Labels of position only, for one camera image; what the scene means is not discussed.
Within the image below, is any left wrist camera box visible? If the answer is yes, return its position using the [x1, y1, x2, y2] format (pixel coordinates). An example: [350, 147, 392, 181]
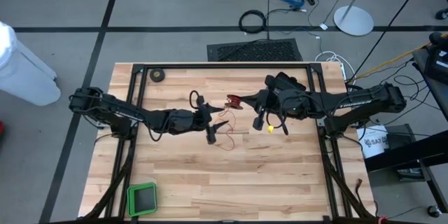
[189, 111, 207, 130]

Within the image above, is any black wire spool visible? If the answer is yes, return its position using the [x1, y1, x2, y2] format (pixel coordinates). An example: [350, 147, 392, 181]
[225, 93, 244, 111]

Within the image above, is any black desk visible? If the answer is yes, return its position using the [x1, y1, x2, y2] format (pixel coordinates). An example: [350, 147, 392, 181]
[363, 31, 448, 214]

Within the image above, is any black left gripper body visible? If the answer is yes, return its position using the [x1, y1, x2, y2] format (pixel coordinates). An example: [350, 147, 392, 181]
[188, 94, 218, 146]

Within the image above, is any thin black slanted pole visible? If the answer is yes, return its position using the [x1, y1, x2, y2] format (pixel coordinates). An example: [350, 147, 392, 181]
[348, 0, 432, 81]

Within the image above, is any black floor mat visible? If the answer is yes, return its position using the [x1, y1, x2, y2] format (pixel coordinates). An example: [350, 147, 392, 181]
[206, 38, 304, 62]

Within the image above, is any yellow hanging cable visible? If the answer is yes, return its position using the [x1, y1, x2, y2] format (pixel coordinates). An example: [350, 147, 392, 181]
[356, 31, 448, 80]

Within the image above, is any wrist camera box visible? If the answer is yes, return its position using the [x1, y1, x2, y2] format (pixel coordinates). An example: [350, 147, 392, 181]
[262, 92, 281, 113]
[189, 111, 207, 130]

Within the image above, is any black aluminium table frame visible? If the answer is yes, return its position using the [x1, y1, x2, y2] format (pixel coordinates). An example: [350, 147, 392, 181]
[78, 62, 389, 224]

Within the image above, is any coiled black floor cable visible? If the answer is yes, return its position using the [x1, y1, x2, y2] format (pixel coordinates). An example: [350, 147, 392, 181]
[238, 9, 268, 35]

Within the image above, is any white round pedestal stand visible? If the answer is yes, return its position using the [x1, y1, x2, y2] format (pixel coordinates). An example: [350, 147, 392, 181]
[332, 0, 421, 37]

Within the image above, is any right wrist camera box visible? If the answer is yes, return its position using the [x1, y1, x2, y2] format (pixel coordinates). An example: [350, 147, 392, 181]
[262, 92, 281, 113]

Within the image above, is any thin red wire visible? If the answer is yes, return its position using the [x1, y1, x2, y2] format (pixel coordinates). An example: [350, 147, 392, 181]
[217, 94, 246, 152]

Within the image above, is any white floor cable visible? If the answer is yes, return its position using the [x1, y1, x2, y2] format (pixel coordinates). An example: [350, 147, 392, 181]
[314, 50, 356, 85]

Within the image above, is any white trash bin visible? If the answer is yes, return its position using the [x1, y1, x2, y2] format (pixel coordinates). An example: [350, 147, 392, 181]
[0, 20, 62, 107]

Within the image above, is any black tape roll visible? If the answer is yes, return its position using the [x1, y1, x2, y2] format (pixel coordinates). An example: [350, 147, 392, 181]
[149, 67, 166, 83]

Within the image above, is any green plastic tray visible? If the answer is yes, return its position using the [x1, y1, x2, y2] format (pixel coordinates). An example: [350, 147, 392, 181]
[126, 181, 158, 218]

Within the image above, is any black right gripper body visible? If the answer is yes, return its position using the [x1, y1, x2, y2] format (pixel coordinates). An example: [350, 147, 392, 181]
[253, 74, 281, 132]

